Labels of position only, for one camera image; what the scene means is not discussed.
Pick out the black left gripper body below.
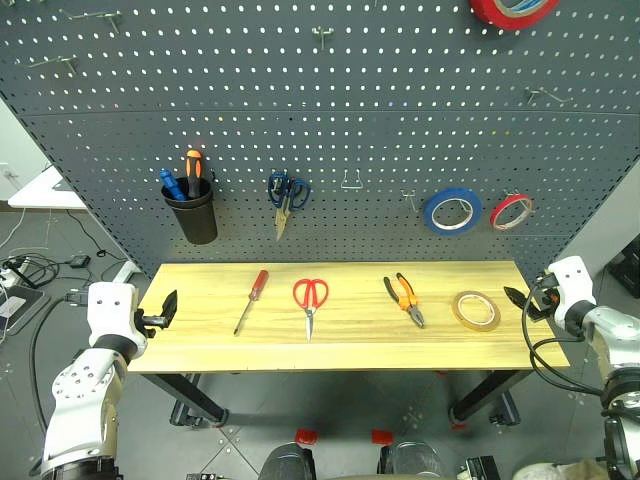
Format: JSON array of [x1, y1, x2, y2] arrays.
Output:
[[133, 307, 159, 339]]

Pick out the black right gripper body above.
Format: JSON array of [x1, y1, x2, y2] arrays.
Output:
[[531, 273, 559, 322]]

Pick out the tan clear tape roll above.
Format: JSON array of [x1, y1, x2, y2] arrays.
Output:
[[451, 290, 502, 333]]

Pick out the thin red tape roll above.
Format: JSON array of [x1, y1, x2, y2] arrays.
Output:
[[488, 193, 534, 233]]

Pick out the black table leg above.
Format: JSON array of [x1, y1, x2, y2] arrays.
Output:
[[448, 369, 535, 427], [141, 371, 230, 429]]

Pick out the black crate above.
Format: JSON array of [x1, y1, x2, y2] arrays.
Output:
[[606, 246, 640, 287]]

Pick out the black plastic cup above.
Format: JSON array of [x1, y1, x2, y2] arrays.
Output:
[[160, 175, 220, 246]]

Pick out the blue tape roll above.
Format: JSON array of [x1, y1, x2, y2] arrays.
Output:
[[422, 187, 484, 236]]

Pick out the orange black pliers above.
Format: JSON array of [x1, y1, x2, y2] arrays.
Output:
[[382, 272, 427, 330]]

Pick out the orange black screwdriver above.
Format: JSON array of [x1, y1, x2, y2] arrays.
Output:
[[184, 148, 204, 200]]

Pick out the white power strip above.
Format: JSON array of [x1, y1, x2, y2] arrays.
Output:
[[0, 255, 34, 290]]

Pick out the white side table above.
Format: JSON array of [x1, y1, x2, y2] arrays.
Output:
[[6, 163, 89, 211]]

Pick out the black box with label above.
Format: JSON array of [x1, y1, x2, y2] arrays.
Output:
[[456, 453, 502, 480]]

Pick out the metal loop pegboard hook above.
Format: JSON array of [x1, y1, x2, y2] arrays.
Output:
[[340, 168, 367, 191]]

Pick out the grey perforated pegboard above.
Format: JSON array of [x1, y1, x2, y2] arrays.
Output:
[[0, 0, 640, 280]]

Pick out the wide red tape roll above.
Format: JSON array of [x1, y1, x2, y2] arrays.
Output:
[[468, 0, 561, 32]]

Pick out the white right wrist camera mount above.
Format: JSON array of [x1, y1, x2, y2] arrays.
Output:
[[546, 255, 597, 322]]

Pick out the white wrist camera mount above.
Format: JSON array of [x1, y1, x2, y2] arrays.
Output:
[[546, 255, 597, 322], [86, 281, 148, 349]]

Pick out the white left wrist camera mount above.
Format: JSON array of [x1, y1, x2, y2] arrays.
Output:
[[86, 281, 148, 349]]

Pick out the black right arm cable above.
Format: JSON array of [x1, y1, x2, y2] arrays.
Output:
[[520, 277, 608, 398]]

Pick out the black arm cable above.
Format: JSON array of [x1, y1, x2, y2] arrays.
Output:
[[28, 293, 92, 436], [520, 277, 608, 398]]

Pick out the red handled screwdriver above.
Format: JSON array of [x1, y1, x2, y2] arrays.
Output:
[[232, 269, 270, 337]]

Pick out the blue handled screwdriver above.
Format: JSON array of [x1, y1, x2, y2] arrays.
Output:
[[158, 168, 188, 202]]

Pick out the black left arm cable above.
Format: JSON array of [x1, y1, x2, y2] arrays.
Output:
[[28, 293, 92, 436]]

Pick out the red handled scissors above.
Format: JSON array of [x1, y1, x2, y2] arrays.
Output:
[[292, 277, 330, 343]]

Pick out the blue handled scissors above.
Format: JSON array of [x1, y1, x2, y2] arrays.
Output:
[[267, 169, 312, 243]]

